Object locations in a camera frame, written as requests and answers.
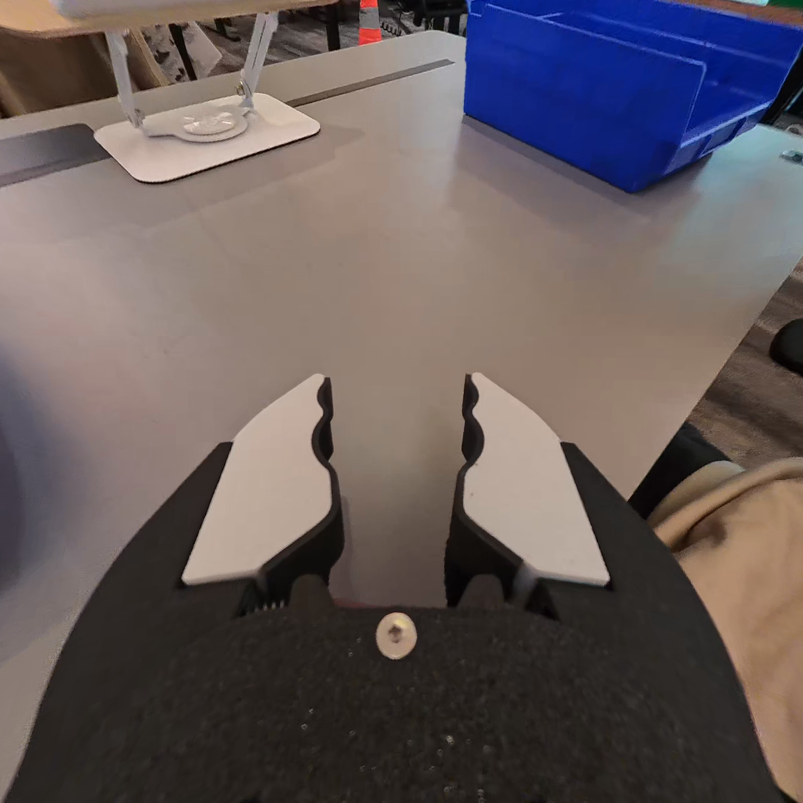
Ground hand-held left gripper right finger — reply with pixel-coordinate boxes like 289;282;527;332
445;372;611;607

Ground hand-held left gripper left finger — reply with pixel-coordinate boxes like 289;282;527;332
181;374;345;596

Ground blue plastic bin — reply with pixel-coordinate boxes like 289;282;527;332
464;0;803;194

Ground person's black pants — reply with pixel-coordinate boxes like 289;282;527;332
627;423;732;519

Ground black office chair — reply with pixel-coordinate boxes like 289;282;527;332
770;319;803;376

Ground instruction sheet on stand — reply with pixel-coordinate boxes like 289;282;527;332
0;0;340;184

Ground tan coat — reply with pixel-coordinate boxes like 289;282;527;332
0;28;170;120

